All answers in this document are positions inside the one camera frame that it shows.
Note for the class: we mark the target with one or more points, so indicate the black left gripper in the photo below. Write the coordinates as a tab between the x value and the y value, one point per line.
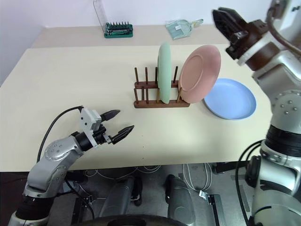
101	137

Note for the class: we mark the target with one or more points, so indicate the green plate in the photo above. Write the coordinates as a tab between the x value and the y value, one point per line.
164	75

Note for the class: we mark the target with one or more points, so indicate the blue plate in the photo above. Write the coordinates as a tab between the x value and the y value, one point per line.
230	99

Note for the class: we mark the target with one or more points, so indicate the green screwdriver bit case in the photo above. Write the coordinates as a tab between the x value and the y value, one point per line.
118	34

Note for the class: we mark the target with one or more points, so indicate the black table frame bar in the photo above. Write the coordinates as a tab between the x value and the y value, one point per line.
225	167

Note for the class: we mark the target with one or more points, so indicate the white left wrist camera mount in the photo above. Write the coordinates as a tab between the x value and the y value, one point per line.
88	120

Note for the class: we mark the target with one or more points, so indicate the small metal bracket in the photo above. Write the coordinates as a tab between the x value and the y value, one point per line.
204	195

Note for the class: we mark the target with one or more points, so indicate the black round base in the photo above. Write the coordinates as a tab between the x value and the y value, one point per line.
141	221

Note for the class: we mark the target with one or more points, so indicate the pink plate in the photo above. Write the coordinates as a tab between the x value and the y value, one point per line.
200	75

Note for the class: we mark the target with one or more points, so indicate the green dustpan with brush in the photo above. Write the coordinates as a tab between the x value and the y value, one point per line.
178	29

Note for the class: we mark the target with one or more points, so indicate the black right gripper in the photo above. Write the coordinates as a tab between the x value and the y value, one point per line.
254	30

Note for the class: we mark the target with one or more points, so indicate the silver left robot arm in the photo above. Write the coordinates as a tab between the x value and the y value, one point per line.
56	150

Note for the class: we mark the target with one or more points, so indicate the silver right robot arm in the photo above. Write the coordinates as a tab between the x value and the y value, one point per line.
282	106

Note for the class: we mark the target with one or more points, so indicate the brown wooden dish rack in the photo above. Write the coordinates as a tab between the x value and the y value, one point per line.
150	104

